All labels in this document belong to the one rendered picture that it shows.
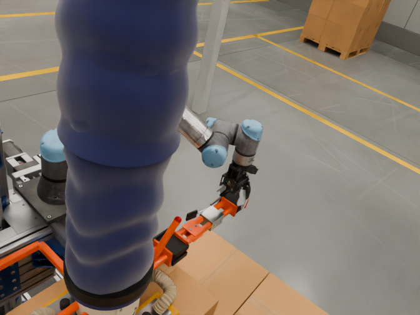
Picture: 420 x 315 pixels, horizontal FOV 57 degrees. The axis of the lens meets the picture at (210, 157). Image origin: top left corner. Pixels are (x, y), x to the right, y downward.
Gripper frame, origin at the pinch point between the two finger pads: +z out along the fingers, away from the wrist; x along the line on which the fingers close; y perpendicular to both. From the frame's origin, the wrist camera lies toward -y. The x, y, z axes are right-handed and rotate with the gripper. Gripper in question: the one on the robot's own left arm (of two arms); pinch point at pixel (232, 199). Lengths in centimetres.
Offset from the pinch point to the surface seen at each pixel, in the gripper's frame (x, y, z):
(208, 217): 0.9, 16.6, -1.5
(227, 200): 0.1, 4.6, -2.1
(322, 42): -207, -612, 97
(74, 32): 1, 71, -74
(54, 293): -16, 66, 13
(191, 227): -0.1, 24.7, -1.4
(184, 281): 7.7, 33.3, 12.8
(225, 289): 8, -5, 53
